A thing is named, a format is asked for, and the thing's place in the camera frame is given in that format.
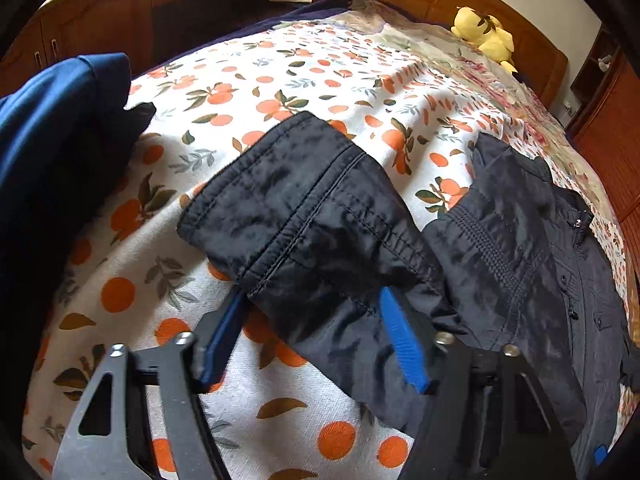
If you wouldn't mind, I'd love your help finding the black jacket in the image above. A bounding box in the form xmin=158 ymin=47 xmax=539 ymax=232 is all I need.
xmin=178 ymin=113 xmax=639 ymax=478

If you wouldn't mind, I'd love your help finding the folded blue garment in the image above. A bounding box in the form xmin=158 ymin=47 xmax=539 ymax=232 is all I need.
xmin=0 ymin=52 xmax=158 ymax=271

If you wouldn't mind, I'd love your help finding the orange print bed sheet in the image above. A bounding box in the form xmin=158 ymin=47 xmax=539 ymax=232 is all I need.
xmin=23 ymin=18 xmax=627 ymax=479

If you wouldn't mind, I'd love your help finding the floral quilt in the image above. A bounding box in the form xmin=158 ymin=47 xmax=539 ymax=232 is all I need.
xmin=332 ymin=0 xmax=622 ymax=236

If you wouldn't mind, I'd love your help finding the wooden wardrobe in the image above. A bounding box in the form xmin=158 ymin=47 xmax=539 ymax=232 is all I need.
xmin=567 ymin=26 xmax=639 ymax=269

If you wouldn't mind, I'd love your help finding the wooden desk cabinet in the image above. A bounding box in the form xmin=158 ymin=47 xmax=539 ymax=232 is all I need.
xmin=0 ymin=0 xmax=309 ymax=99

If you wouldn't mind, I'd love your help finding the yellow plush toy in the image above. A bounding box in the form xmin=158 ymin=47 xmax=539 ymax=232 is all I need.
xmin=451 ymin=6 xmax=516 ymax=74

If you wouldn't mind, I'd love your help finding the wooden headboard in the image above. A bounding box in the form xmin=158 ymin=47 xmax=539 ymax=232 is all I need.
xmin=378 ymin=0 xmax=567 ymax=106

